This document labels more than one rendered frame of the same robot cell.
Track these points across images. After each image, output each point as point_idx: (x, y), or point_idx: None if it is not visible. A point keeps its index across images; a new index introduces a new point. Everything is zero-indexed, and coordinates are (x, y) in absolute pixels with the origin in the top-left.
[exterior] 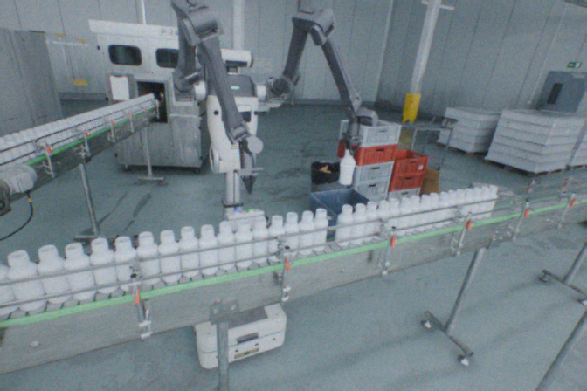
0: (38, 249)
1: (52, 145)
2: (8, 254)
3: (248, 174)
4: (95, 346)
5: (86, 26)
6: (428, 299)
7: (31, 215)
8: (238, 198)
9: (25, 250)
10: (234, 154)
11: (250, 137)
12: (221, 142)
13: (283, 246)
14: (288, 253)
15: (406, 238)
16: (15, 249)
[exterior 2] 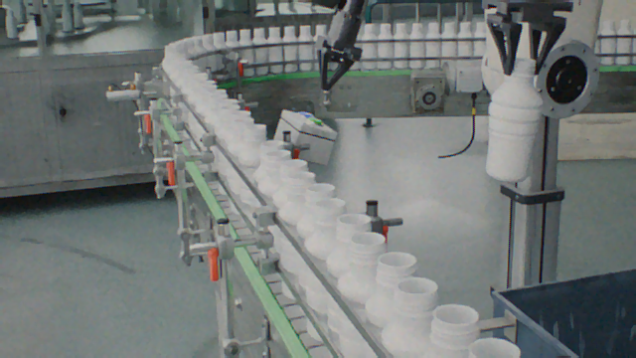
0: (608, 260)
1: (608, 56)
2: (578, 245)
3: (320, 46)
4: (174, 188)
5: None
6: None
7: (472, 135)
8: (523, 181)
9: (596, 253)
10: (499, 56)
11: None
12: (485, 22)
13: (202, 153)
14: (174, 152)
15: (292, 345)
16: (594, 245)
